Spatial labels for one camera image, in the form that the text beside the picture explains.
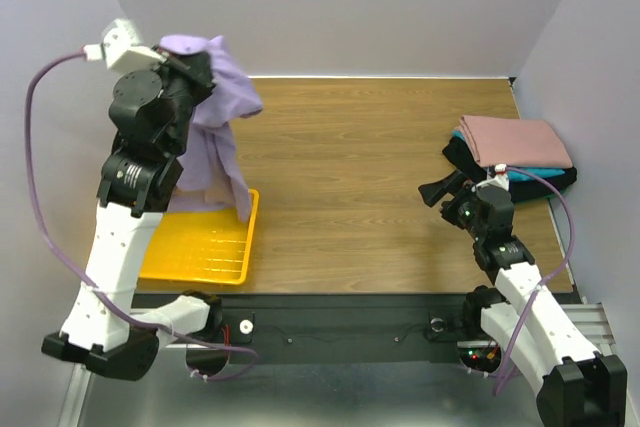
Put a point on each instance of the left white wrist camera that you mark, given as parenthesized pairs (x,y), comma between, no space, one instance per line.
(122,50)

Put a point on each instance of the pink folded t shirt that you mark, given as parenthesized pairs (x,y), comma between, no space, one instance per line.
(514,142)

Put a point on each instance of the yellow plastic tray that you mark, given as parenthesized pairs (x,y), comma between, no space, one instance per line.
(202,247)

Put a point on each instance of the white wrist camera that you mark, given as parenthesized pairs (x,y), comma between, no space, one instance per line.
(122,50)
(498,176)

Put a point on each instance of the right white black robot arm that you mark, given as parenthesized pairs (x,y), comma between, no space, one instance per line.
(574,382)

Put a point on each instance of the purple t shirt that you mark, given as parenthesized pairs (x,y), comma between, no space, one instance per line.
(212,179)

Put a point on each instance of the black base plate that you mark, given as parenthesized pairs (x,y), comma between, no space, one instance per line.
(347,328)

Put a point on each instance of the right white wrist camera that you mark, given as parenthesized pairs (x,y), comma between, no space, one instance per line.
(498,176)

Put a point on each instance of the black folded t shirt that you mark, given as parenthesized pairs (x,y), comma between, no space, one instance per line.
(524,184)

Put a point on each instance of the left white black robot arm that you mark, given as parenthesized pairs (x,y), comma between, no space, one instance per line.
(100,332)

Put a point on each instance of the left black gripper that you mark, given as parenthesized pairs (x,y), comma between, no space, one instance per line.
(201,70)

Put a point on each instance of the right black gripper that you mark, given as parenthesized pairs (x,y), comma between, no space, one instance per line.
(454,197)

